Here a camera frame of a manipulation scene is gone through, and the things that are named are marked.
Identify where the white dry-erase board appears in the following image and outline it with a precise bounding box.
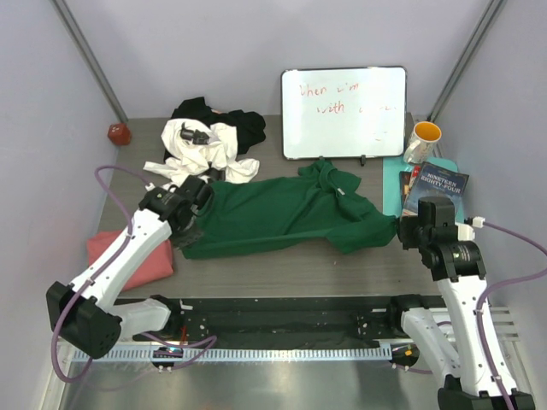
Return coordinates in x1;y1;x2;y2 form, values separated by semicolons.
281;66;407;160

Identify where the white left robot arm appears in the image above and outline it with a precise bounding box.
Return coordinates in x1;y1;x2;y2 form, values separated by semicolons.
46;176;213;360

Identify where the Nineteen Eighty-Four book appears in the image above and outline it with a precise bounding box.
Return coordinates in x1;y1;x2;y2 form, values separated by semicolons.
402;162;469;216

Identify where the black t-shirt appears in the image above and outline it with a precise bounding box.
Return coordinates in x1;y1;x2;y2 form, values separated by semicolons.
170;97;266;155

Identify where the green t-shirt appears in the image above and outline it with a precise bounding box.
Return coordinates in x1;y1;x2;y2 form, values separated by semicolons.
181;160;397;260

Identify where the white t-shirt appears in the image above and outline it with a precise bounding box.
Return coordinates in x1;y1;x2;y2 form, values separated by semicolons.
144;119;260;186

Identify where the aluminium frame rail front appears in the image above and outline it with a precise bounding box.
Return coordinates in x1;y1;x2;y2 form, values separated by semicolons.
53;305;521;346

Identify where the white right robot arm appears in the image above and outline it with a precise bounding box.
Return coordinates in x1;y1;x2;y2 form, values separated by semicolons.
385;196;536;409

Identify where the folded pink t-shirt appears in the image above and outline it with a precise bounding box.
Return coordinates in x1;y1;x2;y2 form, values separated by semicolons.
86;230;174;291

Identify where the white mug orange inside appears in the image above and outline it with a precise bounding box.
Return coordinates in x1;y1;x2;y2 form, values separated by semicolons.
403;121;442;164

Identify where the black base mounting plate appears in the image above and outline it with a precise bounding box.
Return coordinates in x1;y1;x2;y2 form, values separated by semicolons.
151;296;405;349

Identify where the small red cube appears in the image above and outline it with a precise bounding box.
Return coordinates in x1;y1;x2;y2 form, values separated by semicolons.
108;123;132;146

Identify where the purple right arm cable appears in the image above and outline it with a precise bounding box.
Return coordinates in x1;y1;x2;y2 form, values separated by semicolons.
391;220;547;410

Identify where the teal plastic mat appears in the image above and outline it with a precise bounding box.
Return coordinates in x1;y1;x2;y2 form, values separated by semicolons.
382;156;465;222

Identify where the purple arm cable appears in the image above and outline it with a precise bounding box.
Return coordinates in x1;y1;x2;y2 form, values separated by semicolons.
50;165;219;384
391;220;547;410

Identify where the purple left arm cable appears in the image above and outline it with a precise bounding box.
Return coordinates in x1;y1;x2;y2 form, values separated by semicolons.
50;165;219;384

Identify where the white slotted cable duct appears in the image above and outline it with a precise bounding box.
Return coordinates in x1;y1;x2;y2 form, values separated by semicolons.
97;344;392;363

